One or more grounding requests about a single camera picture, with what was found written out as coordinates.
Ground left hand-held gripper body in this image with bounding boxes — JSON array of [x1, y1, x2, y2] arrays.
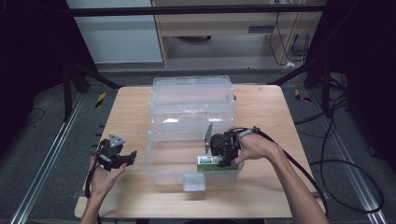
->
[[92, 133, 129, 172]]

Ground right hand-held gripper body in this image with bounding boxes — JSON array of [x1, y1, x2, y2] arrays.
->
[[204, 121, 241, 162]]

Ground green white carton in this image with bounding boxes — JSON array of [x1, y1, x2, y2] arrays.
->
[[196, 155, 241, 173]]

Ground clear plastic storage box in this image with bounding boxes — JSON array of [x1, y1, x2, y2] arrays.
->
[[142, 75, 245, 192]]

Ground person's left hand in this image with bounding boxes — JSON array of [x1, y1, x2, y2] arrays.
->
[[89, 155, 129, 199]]

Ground person's right hand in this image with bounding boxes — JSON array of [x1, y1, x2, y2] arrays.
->
[[226, 125, 286, 166]]

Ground black metal stand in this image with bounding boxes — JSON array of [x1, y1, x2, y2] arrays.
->
[[268, 55, 332, 119], [60, 60, 124, 123]]

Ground yellow black striped floor tape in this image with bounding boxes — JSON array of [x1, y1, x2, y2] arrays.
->
[[293, 89, 312, 104]]

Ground white cabinet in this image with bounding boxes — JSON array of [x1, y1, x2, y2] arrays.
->
[[65, 0, 163, 64]]

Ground wooden desk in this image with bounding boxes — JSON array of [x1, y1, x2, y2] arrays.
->
[[151, 0, 326, 69]]

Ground black curtain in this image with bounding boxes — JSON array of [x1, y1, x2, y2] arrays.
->
[[311, 0, 396, 172], [0, 0, 97, 150]]

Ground black horizontal metal bar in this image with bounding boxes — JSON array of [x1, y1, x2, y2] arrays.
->
[[66, 4, 326, 17]]

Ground right hand-held gripper cable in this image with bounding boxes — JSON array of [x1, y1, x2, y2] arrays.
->
[[218, 125, 330, 217]]

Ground aluminium floor rail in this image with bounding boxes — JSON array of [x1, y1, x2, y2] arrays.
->
[[309, 90, 389, 224], [8, 92, 86, 224]]

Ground thin black floor cable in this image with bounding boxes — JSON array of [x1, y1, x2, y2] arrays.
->
[[18, 106, 45, 127]]

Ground looped black floor cable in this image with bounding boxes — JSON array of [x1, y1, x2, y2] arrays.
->
[[309, 92, 386, 215]]

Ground black hanging desk cables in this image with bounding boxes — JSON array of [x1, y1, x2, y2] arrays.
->
[[269, 12, 312, 68]]

